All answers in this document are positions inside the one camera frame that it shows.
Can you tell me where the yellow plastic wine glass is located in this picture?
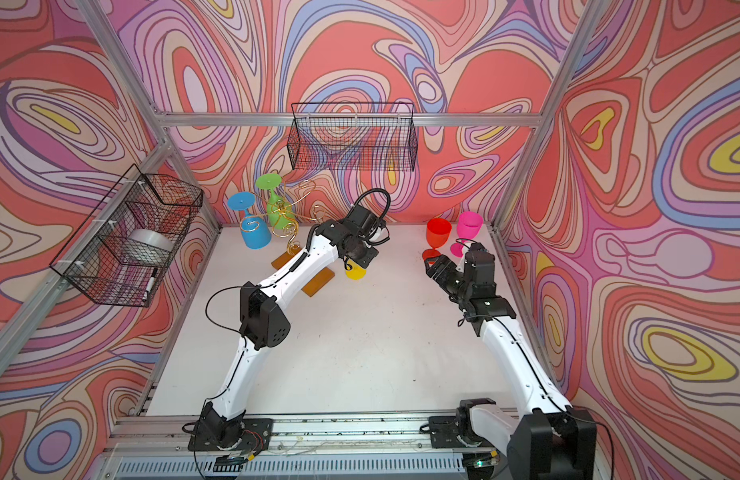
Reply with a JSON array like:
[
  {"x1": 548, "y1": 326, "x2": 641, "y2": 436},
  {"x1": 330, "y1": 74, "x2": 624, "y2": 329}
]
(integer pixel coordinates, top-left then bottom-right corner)
[{"x1": 345, "y1": 261, "x2": 366, "y2": 280}]

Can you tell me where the red plastic wine glass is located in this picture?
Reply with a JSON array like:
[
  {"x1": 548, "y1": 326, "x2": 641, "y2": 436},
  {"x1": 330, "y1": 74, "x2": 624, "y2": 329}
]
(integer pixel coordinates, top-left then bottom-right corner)
[{"x1": 422, "y1": 218, "x2": 452, "y2": 260}]

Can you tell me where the pink plastic wine glass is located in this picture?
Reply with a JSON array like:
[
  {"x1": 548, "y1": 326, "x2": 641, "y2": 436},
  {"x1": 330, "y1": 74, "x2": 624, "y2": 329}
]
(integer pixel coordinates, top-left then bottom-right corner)
[{"x1": 450, "y1": 212, "x2": 484, "y2": 258}]

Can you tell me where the blue plastic wine glass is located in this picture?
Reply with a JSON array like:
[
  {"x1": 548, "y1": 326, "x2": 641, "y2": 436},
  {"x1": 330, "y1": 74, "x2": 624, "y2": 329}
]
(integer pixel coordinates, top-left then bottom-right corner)
[{"x1": 228, "y1": 192, "x2": 272, "y2": 250}]

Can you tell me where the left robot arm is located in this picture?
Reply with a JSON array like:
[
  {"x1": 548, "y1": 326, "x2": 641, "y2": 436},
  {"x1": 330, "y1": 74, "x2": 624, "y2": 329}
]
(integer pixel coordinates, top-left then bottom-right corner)
[{"x1": 184, "y1": 188, "x2": 391, "y2": 457}]

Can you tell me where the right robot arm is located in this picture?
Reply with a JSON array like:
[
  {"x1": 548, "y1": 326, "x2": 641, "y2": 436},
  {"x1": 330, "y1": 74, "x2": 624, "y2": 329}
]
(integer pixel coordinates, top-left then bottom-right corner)
[{"x1": 421, "y1": 242, "x2": 602, "y2": 479}]

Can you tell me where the wooden rack base board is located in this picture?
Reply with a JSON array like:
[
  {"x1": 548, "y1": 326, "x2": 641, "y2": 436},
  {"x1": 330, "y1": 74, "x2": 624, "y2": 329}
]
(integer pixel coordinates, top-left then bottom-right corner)
[{"x1": 271, "y1": 250, "x2": 335, "y2": 297}]

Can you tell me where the green plastic wine glass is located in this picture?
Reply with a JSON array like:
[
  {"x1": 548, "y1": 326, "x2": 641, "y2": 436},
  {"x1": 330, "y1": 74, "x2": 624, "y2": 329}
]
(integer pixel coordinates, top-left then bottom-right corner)
[{"x1": 256, "y1": 173, "x2": 296, "y2": 232}]

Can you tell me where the black marker pen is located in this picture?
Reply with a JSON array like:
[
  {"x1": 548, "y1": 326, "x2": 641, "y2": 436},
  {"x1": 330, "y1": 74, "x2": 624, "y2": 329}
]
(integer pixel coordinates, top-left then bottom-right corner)
[{"x1": 142, "y1": 275, "x2": 156, "y2": 304}]

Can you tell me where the gold wire glass rack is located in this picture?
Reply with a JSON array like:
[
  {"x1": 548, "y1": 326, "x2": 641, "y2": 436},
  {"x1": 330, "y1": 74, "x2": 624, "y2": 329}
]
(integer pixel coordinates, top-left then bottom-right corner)
[{"x1": 254, "y1": 180, "x2": 319, "y2": 254}]

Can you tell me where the black wire basket back wall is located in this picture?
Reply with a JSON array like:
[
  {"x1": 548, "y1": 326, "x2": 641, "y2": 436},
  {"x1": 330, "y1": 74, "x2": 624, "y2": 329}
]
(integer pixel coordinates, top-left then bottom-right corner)
[{"x1": 287, "y1": 101, "x2": 418, "y2": 172}]

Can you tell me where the black wire basket wall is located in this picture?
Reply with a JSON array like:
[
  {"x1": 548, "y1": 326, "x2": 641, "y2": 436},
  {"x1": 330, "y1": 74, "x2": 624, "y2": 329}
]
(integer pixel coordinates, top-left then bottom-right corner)
[
  {"x1": 287, "y1": 101, "x2": 418, "y2": 172},
  {"x1": 50, "y1": 165, "x2": 204, "y2": 308}
]

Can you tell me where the black wire basket left wall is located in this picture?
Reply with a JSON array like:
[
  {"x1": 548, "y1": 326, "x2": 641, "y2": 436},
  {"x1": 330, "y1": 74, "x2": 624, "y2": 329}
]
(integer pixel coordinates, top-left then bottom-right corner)
[{"x1": 50, "y1": 165, "x2": 204, "y2": 308}]

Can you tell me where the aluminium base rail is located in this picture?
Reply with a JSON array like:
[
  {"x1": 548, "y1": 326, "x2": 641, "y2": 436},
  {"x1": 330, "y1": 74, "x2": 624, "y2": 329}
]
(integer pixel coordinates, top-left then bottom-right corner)
[{"x1": 91, "y1": 410, "x2": 511, "y2": 479}]

